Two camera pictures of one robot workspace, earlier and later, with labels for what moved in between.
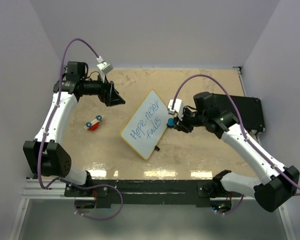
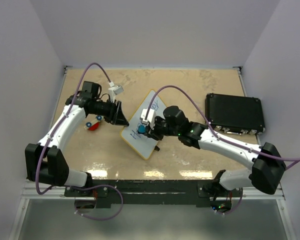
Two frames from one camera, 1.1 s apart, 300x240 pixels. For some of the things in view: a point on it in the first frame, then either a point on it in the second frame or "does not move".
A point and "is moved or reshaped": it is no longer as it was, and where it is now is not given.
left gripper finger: [115, 98] to [120, 119]
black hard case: [250, 109] does not move
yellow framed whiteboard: [146, 127] does not move
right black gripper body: [190, 119] to [161, 128]
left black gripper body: [104, 95] to [108, 109]
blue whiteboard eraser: [170, 123] is moved or reshaped
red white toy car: [94, 125] does not move
